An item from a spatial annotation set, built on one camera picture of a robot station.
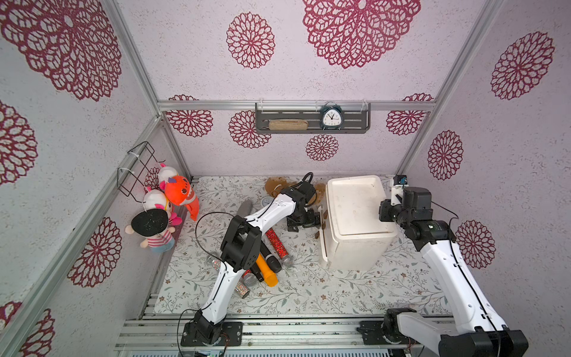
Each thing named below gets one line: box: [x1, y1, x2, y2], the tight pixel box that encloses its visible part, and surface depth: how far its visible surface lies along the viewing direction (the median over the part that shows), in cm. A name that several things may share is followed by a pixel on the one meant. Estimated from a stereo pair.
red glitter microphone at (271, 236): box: [261, 227, 294, 268], surface depth 92 cm
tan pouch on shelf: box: [268, 119, 309, 131], surface depth 91 cm
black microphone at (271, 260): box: [260, 239, 283, 273], surface depth 89 cm
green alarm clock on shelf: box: [319, 104, 344, 131], surface depth 92 cm
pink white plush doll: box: [143, 162, 183, 227], surface depth 88 cm
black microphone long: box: [249, 261, 264, 282], surface depth 88 cm
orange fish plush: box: [165, 175, 200, 222], surface depth 91 cm
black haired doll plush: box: [124, 208, 176, 253], surface depth 80 cm
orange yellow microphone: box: [255, 253, 279, 288], surface depth 87 cm
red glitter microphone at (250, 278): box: [242, 269, 258, 288], surface depth 84 cm
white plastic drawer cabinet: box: [318, 174, 398, 271], surface depth 80 cm
